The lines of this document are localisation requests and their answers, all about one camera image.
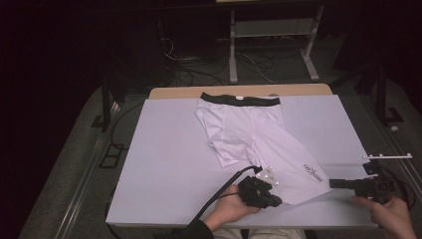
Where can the person's left hand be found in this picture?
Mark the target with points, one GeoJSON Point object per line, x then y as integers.
{"type": "Point", "coordinates": [229, 209]}

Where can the white shorts with black waistband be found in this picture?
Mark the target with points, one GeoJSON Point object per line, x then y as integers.
{"type": "Point", "coordinates": [255, 139]}

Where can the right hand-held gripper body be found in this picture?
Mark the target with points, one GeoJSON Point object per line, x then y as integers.
{"type": "Point", "coordinates": [375, 187]}

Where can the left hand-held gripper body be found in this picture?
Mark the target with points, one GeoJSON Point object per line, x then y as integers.
{"type": "Point", "coordinates": [255, 191]}

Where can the metal floor rail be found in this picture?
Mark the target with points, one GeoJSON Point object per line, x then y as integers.
{"type": "Point", "coordinates": [86, 172]}
{"type": "Point", "coordinates": [398, 142]}

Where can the black metal stand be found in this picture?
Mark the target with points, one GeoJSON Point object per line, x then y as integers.
{"type": "Point", "coordinates": [106, 99]}
{"type": "Point", "coordinates": [381, 93]}

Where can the person's right hand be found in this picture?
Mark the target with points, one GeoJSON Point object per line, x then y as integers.
{"type": "Point", "coordinates": [391, 215]}

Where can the white metal desk frame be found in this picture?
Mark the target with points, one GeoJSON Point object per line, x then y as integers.
{"type": "Point", "coordinates": [272, 28]}

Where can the person's legs in beige trousers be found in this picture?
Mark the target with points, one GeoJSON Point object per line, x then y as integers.
{"type": "Point", "coordinates": [258, 234]}

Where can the small white round object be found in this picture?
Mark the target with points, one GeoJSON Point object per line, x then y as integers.
{"type": "Point", "coordinates": [394, 128]}

